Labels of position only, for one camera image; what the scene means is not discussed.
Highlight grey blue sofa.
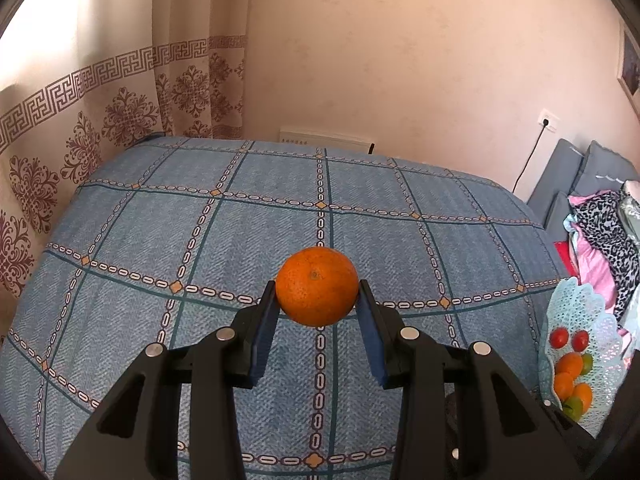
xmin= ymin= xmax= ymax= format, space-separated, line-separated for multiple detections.
xmin=527 ymin=139 xmax=639 ymax=242

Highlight light blue lattice basket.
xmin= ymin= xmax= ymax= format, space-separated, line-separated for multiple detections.
xmin=538 ymin=278 xmax=626 ymax=437

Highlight green fruit front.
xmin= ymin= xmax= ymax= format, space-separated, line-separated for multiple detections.
xmin=580 ymin=352 xmax=593 ymax=376

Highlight blue checked bedspread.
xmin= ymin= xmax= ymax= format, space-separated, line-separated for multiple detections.
xmin=0 ymin=132 xmax=572 ymax=480

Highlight green fruit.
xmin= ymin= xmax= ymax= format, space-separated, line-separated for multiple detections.
xmin=580 ymin=352 xmax=593 ymax=376
xmin=562 ymin=396 xmax=584 ymax=422

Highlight white wall socket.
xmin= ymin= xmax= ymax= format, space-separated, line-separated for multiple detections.
xmin=538 ymin=108 xmax=560 ymax=132

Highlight large orange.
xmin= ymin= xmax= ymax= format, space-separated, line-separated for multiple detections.
xmin=553 ymin=372 xmax=574 ymax=403

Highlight oval orange fruit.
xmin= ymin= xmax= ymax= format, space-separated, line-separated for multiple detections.
xmin=573 ymin=382 xmax=593 ymax=414

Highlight framed wall picture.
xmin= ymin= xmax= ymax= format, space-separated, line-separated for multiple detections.
xmin=616 ymin=21 xmax=640 ymax=115

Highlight patterned beige curtain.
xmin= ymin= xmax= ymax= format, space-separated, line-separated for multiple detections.
xmin=1 ymin=0 xmax=248 ymax=326

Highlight black power cable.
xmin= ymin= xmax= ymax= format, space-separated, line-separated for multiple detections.
xmin=510 ymin=119 xmax=550 ymax=196

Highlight red tomato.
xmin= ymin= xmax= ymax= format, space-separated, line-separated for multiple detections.
xmin=549 ymin=327 xmax=570 ymax=350
xmin=572 ymin=330 xmax=589 ymax=353

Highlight pile of clothes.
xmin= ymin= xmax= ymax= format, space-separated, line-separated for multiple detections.
xmin=553 ymin=179 xmax=640 ymax=340

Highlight small orange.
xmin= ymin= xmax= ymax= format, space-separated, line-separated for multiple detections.
xmin=274 ymin=247 xmax=359 ymax=327

